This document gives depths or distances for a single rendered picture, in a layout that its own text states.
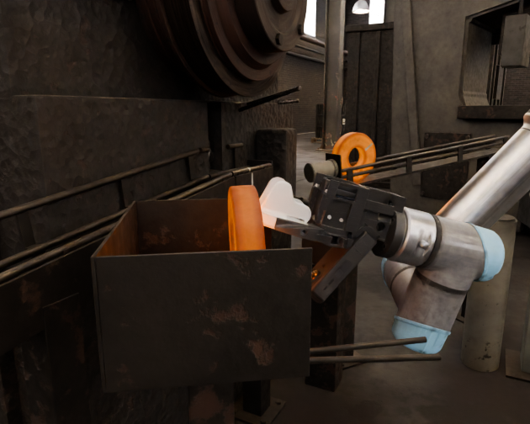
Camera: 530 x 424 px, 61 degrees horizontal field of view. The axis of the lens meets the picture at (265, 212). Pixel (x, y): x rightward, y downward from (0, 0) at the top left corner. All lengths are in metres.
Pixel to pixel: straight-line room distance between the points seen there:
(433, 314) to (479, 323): 1.00
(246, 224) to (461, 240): 0.29
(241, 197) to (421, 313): 0.30
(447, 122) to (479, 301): 2.18
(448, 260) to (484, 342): 1.07
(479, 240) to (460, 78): 3.02
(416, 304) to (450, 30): 3.13
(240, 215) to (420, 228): 0.24
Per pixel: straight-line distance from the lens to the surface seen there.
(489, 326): 1.66
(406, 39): 3.77
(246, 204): 0.52
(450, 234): 0.63
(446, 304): 0.66
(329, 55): 10.06
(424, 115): 3.69
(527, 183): 0.79
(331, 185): 0.55
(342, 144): 1.41
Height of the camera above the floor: 0.85
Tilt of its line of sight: 13 degrees down
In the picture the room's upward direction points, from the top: straight up
